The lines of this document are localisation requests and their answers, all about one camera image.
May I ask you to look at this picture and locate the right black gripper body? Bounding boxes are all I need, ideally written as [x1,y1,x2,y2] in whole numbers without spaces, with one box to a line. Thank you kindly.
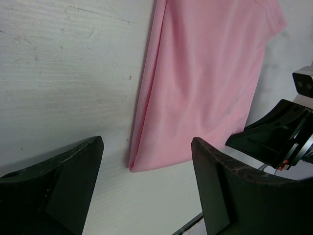
[274,115,313,170]

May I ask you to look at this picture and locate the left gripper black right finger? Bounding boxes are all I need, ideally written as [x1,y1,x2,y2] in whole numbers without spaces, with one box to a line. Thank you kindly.
[191,138,313,235]

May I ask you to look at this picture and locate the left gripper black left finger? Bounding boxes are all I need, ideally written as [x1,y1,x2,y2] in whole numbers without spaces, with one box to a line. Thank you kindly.
[0,136,104,235]

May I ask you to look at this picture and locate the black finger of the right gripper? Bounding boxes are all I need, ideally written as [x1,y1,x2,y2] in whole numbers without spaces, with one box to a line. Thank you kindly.
[226,99,308,168]

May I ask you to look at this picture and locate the pink t shirt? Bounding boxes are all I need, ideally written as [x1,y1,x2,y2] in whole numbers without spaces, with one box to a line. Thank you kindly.
[128,0,287,172]

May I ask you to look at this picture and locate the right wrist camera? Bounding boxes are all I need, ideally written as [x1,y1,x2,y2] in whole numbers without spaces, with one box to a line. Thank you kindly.
[292,65,313,109]

